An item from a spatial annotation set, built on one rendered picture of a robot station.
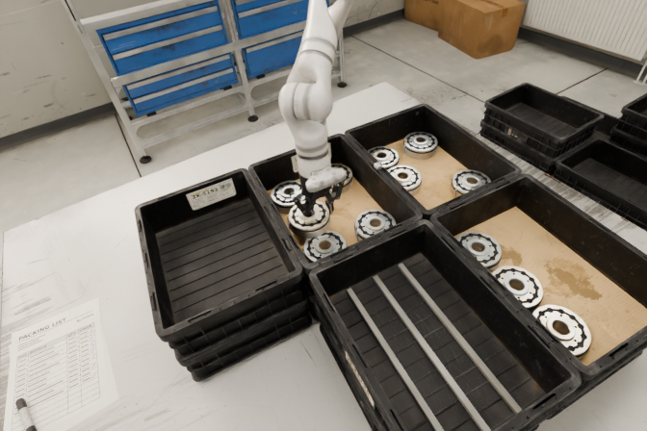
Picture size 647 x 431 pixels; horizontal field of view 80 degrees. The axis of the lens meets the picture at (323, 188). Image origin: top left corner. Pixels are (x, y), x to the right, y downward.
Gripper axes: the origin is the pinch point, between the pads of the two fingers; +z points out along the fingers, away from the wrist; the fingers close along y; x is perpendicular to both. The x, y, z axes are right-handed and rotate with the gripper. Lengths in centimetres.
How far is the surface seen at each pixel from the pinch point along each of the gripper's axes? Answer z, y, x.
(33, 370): 18, 76, -4
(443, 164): 5.9, -42.2, -4.2
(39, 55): 30, 97, -270
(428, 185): 5.9, -32.9, 1.2
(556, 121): 41, -136, -33
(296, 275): -4.4, 13.5, 17.7
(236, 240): 5.7, 21.4, -7.1
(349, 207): 5.7, -9.5, -2.4
